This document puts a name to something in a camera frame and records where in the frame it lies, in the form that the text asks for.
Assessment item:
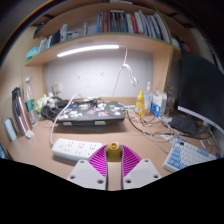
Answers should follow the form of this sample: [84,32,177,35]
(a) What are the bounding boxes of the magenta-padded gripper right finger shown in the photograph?
[121,145,163,191]

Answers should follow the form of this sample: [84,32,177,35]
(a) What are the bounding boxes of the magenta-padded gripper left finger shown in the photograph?
[66,145,109,192]

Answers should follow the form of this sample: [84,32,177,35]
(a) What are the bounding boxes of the yellow charger block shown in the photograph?
[105,141,124,163]

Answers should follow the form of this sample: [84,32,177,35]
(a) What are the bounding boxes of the white power strip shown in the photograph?
[51,137,104,162]

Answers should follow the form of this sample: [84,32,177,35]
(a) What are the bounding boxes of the white and blue keyboard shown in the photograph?
[162,138,218,173]

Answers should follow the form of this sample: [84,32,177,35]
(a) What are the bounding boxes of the black sticker-covered laptop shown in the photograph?
[54,100,126,127]

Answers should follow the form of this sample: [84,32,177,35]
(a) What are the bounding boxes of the black pouch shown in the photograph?
[169,114,199,135]

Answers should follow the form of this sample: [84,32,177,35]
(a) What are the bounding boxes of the yellow squeeze bottle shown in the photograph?
[134,90,147,118]

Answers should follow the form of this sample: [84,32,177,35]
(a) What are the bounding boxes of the small white lump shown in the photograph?
[24,129,36,140]

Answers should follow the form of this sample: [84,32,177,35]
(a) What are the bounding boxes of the black headphones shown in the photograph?
[40,96,69,121]

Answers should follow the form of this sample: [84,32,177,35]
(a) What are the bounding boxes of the clear pump bottle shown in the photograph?
[143,81,154,114]

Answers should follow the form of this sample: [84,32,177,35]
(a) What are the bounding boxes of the green and white plush toy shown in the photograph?
[34,92,54,114]

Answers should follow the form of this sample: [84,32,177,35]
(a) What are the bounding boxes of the pink and black thermos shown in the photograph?
[11,87,34,137]

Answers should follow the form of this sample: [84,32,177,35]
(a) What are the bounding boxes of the small white cylinder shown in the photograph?
[4,118,18,142]

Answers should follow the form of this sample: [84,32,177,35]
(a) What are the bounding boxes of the clear plastic water bottle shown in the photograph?
[24,77,39,127]

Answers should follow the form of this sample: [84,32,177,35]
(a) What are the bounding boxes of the black computer monitor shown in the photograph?
[176,49,224,134]

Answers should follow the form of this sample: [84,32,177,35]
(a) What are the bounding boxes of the white light bar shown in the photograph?
[56,44,120,58]

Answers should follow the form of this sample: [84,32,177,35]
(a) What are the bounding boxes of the wooden shelf unit with books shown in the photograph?
[24,0,201,68]

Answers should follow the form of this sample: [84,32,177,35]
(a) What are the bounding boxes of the tangled grey desk cables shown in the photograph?
[124,106,188,154]

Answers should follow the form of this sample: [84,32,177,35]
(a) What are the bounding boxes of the white power strip cable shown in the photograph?
[49,92,83,147]

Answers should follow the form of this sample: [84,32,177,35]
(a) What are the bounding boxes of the black cable bundle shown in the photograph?
[71,95,108,105]

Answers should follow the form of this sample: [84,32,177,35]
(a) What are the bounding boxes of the white wall socket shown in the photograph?
[51,83,63,96]

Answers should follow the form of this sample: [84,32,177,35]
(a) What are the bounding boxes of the white hanging cable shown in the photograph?
[112,45,139,98]

